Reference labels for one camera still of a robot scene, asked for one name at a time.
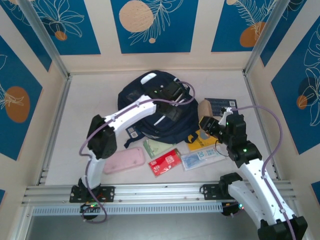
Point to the navy blue backpack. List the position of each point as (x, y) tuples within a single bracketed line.
[(180, 125)]

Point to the yellow book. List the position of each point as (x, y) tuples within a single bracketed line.
[(200, 146)]

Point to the dark blue notebook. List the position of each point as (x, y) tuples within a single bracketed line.
[(225, 103), (132, 132)]

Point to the clear packet with blue print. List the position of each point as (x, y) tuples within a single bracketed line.
[(200, 157)]

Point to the green notepad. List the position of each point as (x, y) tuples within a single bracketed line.
[(156, 149)]

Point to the red packet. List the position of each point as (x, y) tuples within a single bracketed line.
[(162, 163)]

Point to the pink pencil case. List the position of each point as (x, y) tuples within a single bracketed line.
[(125, 160)]

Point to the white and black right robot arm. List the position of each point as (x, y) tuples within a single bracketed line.
[(255, 175)]

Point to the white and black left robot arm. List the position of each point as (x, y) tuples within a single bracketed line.
[(130, 112)]

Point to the small circuit board with LED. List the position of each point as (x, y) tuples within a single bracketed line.
[(240, 206), (91, 207)]

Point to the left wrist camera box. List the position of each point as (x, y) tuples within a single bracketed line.
[(178, 98)]

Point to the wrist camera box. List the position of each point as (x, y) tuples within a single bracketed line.
[(178, 98), (223, 118)]

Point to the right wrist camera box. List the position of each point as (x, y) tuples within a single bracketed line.
[(223, 118)]

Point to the aluminium side rail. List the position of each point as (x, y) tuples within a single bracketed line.
[(253, 100), (62, 100)]

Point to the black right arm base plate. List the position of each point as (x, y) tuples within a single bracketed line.
[(210, 192)]

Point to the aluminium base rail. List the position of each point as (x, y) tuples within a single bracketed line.
[(160, 192)]

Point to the aluminium frame post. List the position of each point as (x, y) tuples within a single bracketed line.
[(266, 37), (45, 37)]

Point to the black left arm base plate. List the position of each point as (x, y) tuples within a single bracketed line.
[(107, 193)]

